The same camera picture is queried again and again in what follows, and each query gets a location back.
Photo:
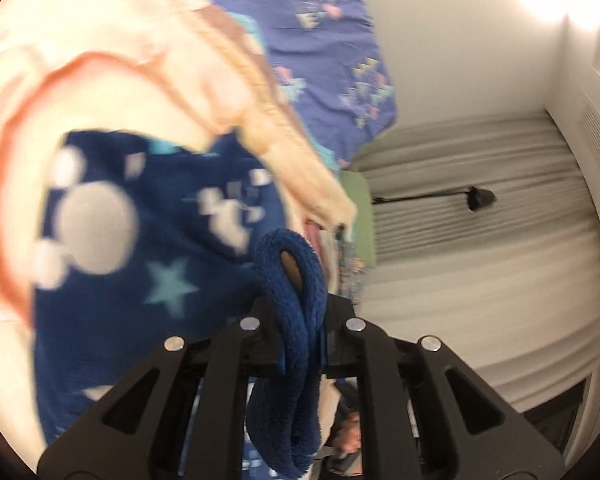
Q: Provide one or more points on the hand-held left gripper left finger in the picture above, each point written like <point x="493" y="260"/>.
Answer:
<point x="220" y="385"/>

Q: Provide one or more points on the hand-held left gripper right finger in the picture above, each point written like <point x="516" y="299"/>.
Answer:
<point x="375" y="385"/>

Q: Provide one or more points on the navy star-print fleece garment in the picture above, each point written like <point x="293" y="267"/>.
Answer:
<point x="130" y="270"/>

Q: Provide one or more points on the stack of folded clothes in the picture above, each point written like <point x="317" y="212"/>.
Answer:
<point x="350" y="270"/>

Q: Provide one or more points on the grey pleated curtain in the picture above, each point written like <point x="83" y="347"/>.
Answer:
<point x="480" y="270"/>

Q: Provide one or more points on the green pillow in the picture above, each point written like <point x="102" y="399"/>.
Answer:
<point x="360" y="210"/>

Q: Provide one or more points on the black floor lamp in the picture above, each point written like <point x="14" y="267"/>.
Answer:
<point x="480" y="199"/>

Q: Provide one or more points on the blue tree-print sheet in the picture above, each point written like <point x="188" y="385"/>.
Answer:
<point x="320" y="60"/>

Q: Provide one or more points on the cream bear-print blanket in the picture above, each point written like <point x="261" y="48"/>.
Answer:
<point x="80" y="20"/>

